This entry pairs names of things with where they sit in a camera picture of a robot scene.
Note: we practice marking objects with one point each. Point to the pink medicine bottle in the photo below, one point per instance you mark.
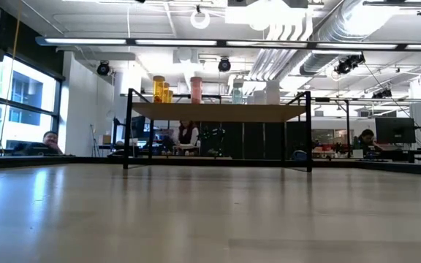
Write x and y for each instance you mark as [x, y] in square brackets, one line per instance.
[196, 91]

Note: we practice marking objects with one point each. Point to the teal bottle holding white pills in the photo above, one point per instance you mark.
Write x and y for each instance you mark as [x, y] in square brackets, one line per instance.
[237, 94]

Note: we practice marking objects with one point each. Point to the person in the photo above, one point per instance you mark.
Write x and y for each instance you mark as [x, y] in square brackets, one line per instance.
[48, 144]
[188, 136]
[367, 140]

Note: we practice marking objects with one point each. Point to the round black ceiling spotlight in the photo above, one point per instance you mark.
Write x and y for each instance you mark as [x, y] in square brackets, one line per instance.
[224, 64]
[103, 68]

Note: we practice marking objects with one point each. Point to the blue white bag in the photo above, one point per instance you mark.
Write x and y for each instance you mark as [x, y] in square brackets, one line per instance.
[299, 156]

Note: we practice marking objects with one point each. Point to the black overhead light bar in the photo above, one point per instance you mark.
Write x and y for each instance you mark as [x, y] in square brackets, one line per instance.
[174, 42]

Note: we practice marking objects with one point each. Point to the brown cardboard box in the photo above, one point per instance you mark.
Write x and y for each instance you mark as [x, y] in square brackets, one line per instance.
[107, 139]

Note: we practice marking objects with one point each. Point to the black track light cluster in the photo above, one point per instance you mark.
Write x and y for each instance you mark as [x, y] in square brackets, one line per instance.
[347, 65]

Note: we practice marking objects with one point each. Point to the large glass window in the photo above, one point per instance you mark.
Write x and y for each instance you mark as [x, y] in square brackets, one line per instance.
[27, 109]

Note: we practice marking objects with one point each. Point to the black computer monitor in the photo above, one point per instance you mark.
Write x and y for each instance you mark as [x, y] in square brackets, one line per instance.
[395, 129]

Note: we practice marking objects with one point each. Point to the wooden shelf black metal frame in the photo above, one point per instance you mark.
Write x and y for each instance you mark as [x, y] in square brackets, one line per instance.
[214, 112]

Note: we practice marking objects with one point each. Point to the black aluminium table frame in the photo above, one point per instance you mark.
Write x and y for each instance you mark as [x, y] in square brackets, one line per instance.
[101, 160]

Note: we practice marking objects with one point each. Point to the silver ventilation duct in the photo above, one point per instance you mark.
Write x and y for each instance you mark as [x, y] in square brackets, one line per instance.
[324, 60]

